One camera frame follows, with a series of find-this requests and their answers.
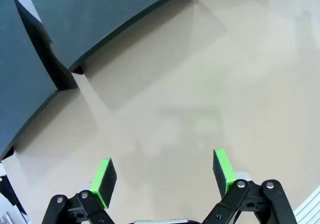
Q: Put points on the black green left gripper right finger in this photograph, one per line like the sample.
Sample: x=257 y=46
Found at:
x=222 y=174

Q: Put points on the aluminium profile base plate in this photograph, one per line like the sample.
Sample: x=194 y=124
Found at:
x=310 y=211

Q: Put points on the black metal shoe stand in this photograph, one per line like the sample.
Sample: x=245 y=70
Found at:
x=100 y=14
x=22 y=71

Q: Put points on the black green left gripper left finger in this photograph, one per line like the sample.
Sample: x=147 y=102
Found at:
x=105 y=184

